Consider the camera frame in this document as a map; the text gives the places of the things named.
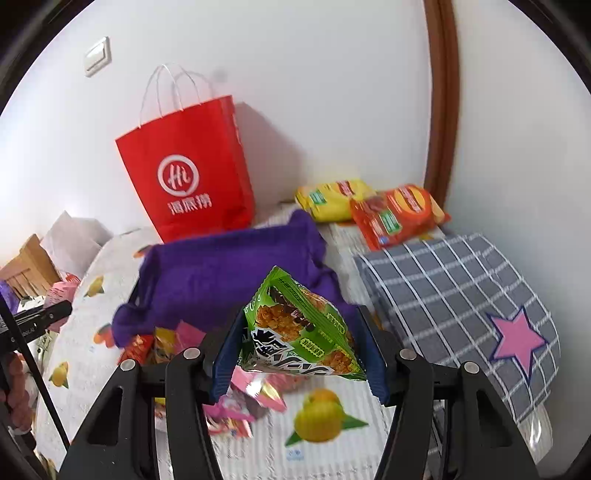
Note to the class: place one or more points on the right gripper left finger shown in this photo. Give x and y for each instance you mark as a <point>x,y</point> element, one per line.
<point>235,338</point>

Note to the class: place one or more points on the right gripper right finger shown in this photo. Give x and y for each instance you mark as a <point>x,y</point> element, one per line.
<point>368,339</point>

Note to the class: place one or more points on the green triangular snack packet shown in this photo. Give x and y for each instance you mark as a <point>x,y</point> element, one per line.
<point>291,330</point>

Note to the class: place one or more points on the person left hand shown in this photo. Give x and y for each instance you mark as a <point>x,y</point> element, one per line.
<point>18,397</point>

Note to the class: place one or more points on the wooden chair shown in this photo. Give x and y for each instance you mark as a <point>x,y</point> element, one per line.
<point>31,273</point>

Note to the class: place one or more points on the purple fabric tray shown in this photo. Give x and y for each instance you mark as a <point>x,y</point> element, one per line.
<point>203,281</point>

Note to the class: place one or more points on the grey checked folded cloth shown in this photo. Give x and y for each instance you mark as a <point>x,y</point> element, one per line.
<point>458,299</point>

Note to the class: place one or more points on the orange red chips bag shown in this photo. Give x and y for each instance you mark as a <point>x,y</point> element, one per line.
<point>392,217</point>

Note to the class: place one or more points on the yellow chips bag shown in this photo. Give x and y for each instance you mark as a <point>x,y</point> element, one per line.
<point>329,202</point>

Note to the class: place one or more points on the red paper shopping bag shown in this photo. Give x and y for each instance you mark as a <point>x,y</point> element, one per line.
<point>189,171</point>

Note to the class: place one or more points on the white wall switch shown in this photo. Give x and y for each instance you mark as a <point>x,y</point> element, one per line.
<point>97,57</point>

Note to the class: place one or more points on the brown wooden door frame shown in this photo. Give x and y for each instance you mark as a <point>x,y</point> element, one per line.
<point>445,96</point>

